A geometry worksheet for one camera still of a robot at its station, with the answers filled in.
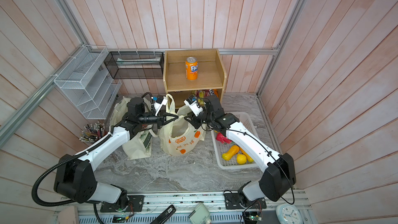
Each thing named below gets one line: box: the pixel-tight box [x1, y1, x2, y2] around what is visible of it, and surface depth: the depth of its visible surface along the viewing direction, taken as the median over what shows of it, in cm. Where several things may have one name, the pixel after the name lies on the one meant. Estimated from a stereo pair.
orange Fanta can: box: [185, 56, 199, 81], surface depth 79 cm
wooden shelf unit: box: [163, 48, 227, 107], surface depth 86 cm
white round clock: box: [275, 203, 304, 224], surface depth 70 cm
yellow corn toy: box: [221, 145, 240, 161], surface depth 87 cm
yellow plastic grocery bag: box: [158, 93, 207, 157], surface depth 77 cm
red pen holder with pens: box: [79, 120, 108, 144], surface depth 83 cm
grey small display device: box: [188, 202, 211, 224], surface depth 67 cm
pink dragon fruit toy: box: [215, 131, 233, 145], surface depth 90 cm
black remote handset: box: [149, 204, 177, 224], surface depth 70 cm
